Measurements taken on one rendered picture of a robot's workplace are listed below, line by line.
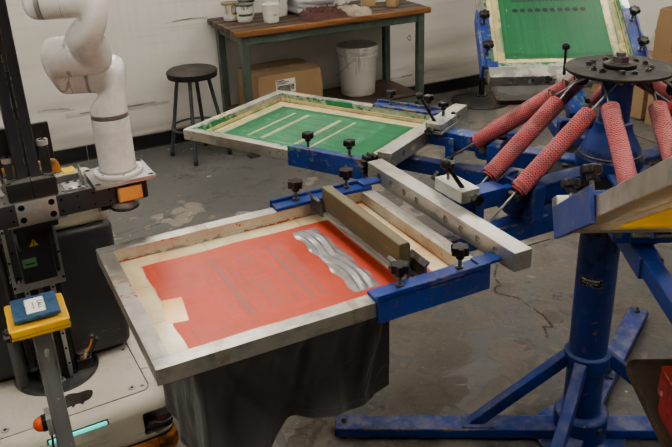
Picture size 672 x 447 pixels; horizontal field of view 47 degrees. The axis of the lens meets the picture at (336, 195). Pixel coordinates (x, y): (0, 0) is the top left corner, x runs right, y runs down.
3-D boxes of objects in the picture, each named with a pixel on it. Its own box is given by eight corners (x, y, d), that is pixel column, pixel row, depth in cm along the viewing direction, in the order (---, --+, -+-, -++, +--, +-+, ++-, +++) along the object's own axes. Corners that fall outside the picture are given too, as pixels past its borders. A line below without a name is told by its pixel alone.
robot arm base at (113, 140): (86, 166, 207) (77, 111, 201) (132, 156, 213) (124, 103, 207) (100, 184, 195) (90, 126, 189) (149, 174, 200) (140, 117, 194)
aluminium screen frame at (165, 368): (158, 387, 148) (155, 370, 146) (97, 262, 196) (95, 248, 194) (488, 281, 180) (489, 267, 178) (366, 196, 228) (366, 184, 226)
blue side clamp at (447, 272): (378, 324, 167) (377, 297, 164) (367, 314, 171) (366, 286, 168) (489, 288, 179) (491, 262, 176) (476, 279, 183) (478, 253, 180)
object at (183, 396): (212, 514, 174) (190, 356, 157) (159, 402, 211) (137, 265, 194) (224, 509, 175) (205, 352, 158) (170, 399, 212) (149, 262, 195)
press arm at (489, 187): (453, 218, 203) (453, 200, 201) (440, 210, 208) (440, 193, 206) (505, 204, 210) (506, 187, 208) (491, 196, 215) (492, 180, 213)
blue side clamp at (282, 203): (278, 228, 213) (276, 205, 210) (271, 222, 217) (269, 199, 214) (372, 205, 225) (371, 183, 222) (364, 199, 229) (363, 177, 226)
